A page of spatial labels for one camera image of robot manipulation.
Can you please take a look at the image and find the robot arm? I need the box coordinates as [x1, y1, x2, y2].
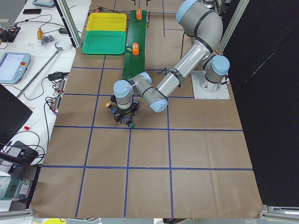
[106, 0, 230, 128]

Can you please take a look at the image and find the black monitor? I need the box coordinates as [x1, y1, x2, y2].
[0, 85, 33, 144]

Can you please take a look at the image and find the orange cylinder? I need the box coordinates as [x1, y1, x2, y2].
[136, 9, 142, 21]
[132, 42, 140, 56]

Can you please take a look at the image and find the black power adapter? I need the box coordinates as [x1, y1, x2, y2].
[58, 28, 68, 34]

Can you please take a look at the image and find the green conveyor belt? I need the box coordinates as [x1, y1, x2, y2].
[122, 9, 148, 79]

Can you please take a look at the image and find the metal claw rod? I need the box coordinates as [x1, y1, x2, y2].
[16, 42, 72, 98]

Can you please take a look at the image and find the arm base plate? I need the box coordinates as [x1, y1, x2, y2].
[191, 71, 230, 100]

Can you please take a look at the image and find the blue teach pendant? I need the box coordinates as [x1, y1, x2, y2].
[0, 52, 31, 84]

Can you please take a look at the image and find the green plastic tray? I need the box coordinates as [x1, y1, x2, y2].
[82, 30, 126, 55]

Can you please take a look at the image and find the aluminium frame post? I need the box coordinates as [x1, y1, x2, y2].
[53, 0, 81, 48]

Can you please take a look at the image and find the yellow plastic tray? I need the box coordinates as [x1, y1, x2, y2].
[86, 13, 127, 31]

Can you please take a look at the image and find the black smartphone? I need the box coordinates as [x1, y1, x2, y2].
[23, 8, 42, 14]

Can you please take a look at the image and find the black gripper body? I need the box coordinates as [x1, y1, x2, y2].
[114, 107, 134, 119]

